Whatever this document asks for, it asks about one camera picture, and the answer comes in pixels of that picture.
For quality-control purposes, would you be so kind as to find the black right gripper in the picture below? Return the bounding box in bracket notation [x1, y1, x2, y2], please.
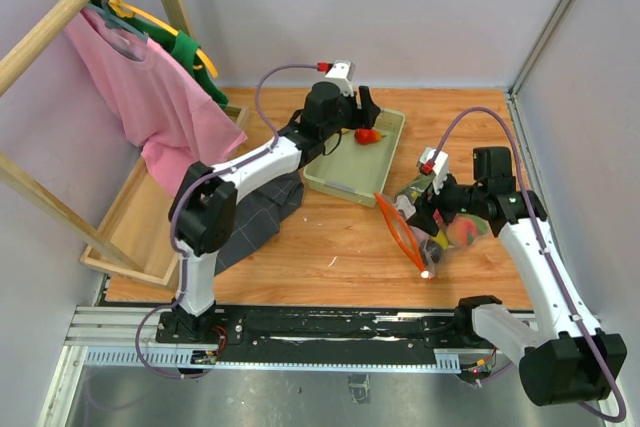
[406, 166, 486, 236]

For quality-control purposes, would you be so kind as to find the yellow fake banana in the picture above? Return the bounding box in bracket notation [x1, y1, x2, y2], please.
[431, 229, 449, 250]

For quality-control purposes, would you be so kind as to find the clear zip top bag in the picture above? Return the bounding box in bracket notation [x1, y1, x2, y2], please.
[373, 181, 494, 281]

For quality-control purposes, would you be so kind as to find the green fake leafy vegetable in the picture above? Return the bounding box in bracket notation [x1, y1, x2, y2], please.
[396, 173, 434, 204]

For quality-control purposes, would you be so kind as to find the orange fake peach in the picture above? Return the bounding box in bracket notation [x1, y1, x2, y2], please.
[446, 214, 483, 247]

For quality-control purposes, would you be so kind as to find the dark fake avocado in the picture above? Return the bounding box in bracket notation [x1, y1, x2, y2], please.
[420, 239, 445, 265]

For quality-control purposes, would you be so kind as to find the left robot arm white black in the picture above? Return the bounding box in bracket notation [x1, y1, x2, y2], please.
[169, 81, 381, 343]

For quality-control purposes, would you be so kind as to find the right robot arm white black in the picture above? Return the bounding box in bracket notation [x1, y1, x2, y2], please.
[408, 147, 627, 408]

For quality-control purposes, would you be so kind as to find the light green plastic basket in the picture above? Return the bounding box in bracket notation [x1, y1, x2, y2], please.
[302, 109, 405, 207]

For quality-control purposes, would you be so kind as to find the dark grey checked cloth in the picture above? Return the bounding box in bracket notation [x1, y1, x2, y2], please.
[215, 172, 304, 275]

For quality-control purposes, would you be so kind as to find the pink t-shirt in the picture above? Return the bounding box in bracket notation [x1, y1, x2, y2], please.
[65, 8, 247, 197]

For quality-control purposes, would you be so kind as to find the yellow clothes hanger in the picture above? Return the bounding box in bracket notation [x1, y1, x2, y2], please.
[89, 0, 220, 79]

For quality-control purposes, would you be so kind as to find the grey clothes hanger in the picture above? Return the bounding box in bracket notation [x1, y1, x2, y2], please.
[86, 0, 148, 44]

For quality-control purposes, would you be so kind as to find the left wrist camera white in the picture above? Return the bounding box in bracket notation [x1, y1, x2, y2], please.
[316, 60, 355, 97]

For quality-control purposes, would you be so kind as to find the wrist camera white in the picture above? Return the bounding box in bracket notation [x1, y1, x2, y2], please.
[418, 147, 449, 194]
[316, 60, 355, 97]

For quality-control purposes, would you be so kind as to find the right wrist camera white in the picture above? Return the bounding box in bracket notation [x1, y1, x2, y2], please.
[418, 147, 449, 194]

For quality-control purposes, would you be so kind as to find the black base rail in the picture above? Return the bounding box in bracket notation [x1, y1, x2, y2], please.
[94, 299, 516, 378]

